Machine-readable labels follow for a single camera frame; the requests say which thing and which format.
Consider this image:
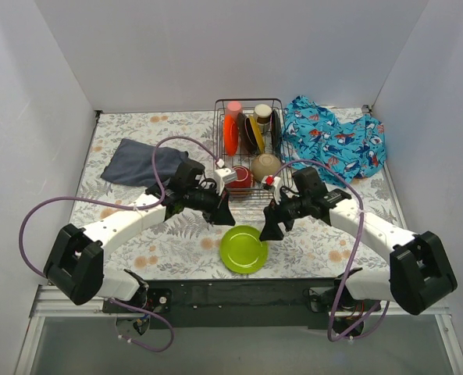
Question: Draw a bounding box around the dark blue folded towel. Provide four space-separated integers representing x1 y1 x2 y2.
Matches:
101 138 189 188

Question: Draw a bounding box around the green plate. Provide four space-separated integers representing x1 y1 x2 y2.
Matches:
219 225 269 274

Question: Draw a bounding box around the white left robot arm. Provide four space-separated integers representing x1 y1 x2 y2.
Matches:
44 159 237 313

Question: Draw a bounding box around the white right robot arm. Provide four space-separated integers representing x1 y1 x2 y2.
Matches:
260 167 458 315

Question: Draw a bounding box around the red floral plate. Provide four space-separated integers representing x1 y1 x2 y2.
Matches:
237 113 258 154

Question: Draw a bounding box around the pink plastic cup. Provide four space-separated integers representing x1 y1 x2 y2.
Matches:
225 101 242 121

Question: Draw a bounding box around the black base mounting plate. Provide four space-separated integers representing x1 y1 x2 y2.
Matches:
102 277 380 329

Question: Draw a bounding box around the yellow patterned plate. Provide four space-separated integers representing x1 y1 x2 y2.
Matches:
248 115 265 154

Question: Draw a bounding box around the steel cup brown band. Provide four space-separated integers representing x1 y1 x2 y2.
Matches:
254 104 272 133

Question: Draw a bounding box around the orange plastic plate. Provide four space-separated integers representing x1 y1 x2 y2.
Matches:
223 115 239 156

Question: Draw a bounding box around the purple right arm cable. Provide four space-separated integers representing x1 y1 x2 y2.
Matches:
264 158 391 343

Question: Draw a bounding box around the black bowl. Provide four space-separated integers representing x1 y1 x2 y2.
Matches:
271 109 282 155

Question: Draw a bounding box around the black wire dish rack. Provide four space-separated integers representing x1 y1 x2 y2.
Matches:
212 98 294 202

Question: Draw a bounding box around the blue fish print cloth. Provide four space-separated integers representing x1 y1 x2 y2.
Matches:
282 95 386 183

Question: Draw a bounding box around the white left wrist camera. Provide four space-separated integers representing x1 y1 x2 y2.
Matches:
213 159 237 195

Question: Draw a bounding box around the red bowl cream inside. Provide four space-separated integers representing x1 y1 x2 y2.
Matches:
226 166 252 189

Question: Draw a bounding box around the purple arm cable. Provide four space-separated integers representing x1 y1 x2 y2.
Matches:
264 158 391 343
18 136 226 352

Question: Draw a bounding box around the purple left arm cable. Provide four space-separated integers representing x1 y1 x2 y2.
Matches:
18 136 226 352

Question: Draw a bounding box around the aluminium frame rail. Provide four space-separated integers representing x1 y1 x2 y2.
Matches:
16 287 463 374

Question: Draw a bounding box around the beige ceramic bowl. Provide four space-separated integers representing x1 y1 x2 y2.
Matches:
250 153 281 183

